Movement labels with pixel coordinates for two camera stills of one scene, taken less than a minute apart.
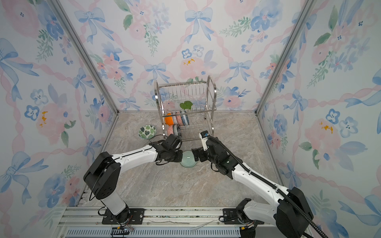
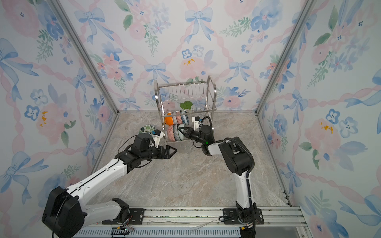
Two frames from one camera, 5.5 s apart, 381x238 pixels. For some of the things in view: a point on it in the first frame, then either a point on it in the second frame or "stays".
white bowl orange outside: x=168 y=120 stays
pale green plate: x=188 y=159 -> x=181 y=135
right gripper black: x=201 y=152 -> x=190 y=133
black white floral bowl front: x=170 y=130 stays
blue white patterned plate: x=185 y=119 stays
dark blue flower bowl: x=177 y=130 stays
